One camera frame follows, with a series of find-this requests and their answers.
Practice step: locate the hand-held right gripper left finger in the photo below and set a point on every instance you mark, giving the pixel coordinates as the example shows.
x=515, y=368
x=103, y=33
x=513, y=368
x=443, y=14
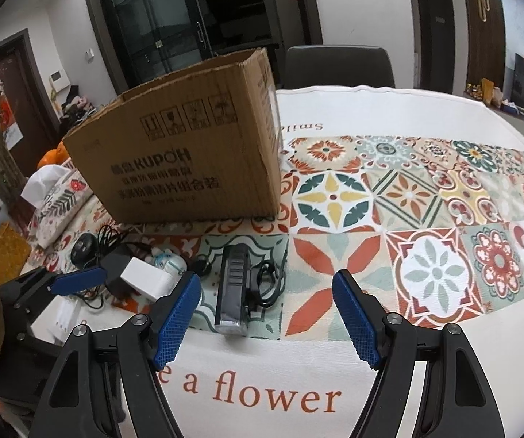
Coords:
x=175, y=324

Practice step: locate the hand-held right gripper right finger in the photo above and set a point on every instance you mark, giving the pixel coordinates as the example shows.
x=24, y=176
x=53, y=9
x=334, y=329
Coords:
x=355, y=324

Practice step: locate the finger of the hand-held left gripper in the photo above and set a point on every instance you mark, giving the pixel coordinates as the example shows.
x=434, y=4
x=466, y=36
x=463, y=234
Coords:
x=79, y=280

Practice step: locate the black rectangular light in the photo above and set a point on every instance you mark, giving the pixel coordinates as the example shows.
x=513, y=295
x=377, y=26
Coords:
x=234, y=287

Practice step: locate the brown cardboard box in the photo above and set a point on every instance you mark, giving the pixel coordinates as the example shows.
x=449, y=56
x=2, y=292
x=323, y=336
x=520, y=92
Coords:
x=170, y=164

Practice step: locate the black power adapter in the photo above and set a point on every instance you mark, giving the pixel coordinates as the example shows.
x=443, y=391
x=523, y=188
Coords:
x=116, y=271

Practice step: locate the white power adapter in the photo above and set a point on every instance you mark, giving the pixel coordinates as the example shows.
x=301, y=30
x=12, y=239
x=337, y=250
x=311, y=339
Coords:
x=148, y=280

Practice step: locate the small toy figure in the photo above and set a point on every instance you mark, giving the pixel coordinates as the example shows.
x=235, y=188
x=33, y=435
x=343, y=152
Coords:
x=168, y=262

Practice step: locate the yellow patterned cushion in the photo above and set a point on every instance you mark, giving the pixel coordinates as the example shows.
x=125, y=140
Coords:
x=13, y=248

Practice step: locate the floral tissue box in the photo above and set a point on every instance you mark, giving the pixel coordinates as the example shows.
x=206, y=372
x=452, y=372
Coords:
x=59, y=205

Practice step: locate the pile of oranges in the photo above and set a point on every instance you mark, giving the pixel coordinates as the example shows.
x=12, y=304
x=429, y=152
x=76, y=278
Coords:
x=52, y=156

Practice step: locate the dark wooden door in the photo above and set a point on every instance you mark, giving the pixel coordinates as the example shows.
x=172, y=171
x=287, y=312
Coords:
x=22, y=77

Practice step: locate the dark grey chair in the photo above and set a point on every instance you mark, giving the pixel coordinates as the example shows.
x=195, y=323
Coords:
x=339, y=68

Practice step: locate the dark glass door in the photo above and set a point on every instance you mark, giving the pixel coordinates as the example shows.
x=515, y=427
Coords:
x=175, y=13

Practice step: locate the wooden cabinet door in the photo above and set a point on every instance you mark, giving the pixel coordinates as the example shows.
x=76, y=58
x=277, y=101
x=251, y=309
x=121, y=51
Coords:
x=481, y=32

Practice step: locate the red wall poster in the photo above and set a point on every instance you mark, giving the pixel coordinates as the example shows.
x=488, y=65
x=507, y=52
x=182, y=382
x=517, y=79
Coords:
x=9, y=123

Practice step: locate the white wall intercom panel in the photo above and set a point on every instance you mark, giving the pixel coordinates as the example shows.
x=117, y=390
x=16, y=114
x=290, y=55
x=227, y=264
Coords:
x=59, y=80

